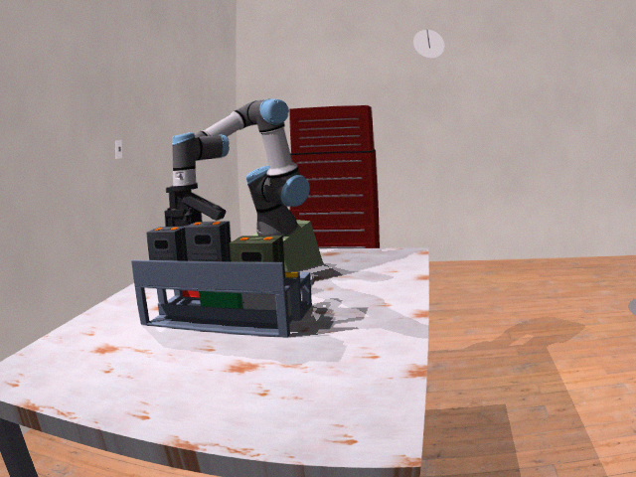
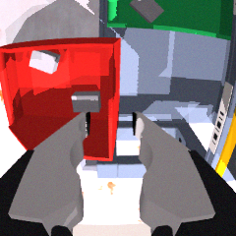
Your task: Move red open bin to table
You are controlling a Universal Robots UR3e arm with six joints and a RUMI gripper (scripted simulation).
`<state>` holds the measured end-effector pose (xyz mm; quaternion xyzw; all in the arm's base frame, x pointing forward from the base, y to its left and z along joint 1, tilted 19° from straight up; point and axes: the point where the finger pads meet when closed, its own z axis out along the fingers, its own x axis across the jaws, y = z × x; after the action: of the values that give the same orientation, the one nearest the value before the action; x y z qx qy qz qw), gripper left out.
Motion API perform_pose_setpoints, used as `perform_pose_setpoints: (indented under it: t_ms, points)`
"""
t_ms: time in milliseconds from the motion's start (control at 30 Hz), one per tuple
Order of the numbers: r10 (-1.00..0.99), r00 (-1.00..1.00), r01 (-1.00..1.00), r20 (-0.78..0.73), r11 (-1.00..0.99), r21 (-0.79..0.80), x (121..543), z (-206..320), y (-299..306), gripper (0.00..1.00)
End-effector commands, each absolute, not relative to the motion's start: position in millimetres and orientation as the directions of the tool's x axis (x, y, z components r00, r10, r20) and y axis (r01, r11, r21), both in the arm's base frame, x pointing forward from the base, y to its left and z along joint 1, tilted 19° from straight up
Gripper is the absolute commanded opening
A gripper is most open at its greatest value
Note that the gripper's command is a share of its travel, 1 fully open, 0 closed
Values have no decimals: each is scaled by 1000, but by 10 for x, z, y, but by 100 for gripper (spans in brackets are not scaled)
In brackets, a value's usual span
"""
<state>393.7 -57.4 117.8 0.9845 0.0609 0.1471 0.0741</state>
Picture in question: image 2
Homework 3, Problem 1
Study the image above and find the yellow flat bar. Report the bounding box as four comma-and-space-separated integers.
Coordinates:
215, 108, 236, 177

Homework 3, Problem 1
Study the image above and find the white rectangular block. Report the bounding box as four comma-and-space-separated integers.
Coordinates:
29, 50, 61, 74

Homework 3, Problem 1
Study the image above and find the red bin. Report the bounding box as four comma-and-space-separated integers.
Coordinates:
0, 37, 121, 161

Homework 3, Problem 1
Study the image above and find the dark grey bin rack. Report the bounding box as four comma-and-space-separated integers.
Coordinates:
80, 0, 236, 179

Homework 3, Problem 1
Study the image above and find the green open bin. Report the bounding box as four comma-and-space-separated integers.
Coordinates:
107, 0, 233, 40

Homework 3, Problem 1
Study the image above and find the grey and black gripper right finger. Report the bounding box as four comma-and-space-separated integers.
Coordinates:
132, 111, 236, 236

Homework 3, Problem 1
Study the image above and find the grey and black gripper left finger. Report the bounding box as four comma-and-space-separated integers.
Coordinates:
0, 111, 90, 236

